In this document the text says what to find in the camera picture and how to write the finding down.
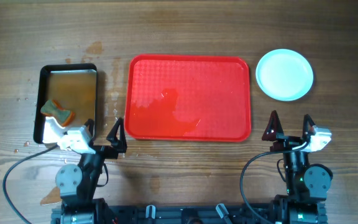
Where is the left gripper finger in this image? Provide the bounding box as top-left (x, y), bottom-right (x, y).
top-left (106, 118), bottom-right (126, 146)
top-left (85, 119), bottom-right (94, 137)

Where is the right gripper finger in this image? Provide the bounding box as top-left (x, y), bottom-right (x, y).
top-left (262, 110), bottom-right (284, 141)
top-left (302, 114), bottom-right (315, 139)

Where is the orange green sponge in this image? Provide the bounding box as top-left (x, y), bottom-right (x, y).
top-left (40, 100), bottom-right (75, 127)

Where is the white plate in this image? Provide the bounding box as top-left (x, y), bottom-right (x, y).
top-left (255, 49), bottom-right (314, 101)

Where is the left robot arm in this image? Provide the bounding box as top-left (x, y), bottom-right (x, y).
top-left (51, 118), bottom-right (127, 224)

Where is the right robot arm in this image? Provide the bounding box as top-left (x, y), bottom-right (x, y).
top-left (262, 111), bottom-right (333, 223)

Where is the red plastic tray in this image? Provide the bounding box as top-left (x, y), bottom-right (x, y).
top-left (124, 54), bottom-right (252, 142)

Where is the black metal water pan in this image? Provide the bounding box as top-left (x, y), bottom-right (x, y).
top-left (33, 63), bottom-right (98, 144)

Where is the right black cable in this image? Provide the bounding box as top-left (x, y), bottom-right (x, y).
top-left (239, 141), bottom-right (309, 224)

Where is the black cable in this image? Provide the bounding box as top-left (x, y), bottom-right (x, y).
top-left (2, 144), bottom-right (58, 224)
top-left (239, 141), bottom-right (309, 224)

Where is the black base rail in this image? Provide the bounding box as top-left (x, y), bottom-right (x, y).
top-left (50, 203), bottom-right (328, 224)

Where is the left black cable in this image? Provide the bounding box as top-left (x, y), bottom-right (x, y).
top-left (2, 144), bottom-right (58, 224)

